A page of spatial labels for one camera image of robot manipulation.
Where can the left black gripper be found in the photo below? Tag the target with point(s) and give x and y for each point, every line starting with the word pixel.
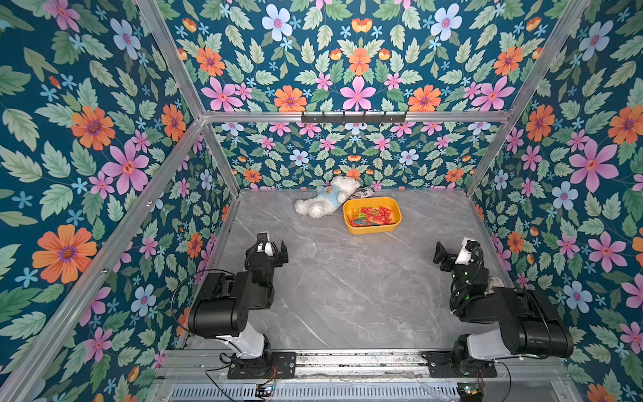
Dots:
pixel 275 258

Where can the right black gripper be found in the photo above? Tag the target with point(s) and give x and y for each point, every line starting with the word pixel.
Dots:
pixel 450 256

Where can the yellow plastic storage box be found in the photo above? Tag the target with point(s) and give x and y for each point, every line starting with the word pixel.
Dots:
pixel 372 215

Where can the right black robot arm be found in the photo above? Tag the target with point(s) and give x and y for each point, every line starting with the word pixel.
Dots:
pixel 528 325

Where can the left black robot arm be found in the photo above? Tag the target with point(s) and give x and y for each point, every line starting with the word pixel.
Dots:
pixel 222 306

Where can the white teddy bear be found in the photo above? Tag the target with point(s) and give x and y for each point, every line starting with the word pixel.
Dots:
pixel 329 198

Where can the small printed pouch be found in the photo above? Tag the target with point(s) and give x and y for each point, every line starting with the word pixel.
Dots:
pixel 364 192

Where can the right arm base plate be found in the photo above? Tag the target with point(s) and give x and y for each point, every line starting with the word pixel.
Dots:
pixel 442 365

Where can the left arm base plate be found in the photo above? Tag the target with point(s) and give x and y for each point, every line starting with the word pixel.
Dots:
pixel 272 365

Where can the aluminium front rail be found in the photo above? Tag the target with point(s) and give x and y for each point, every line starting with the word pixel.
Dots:
pixel 393 364

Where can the black hook rail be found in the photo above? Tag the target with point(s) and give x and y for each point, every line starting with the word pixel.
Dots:
pixel 338 118

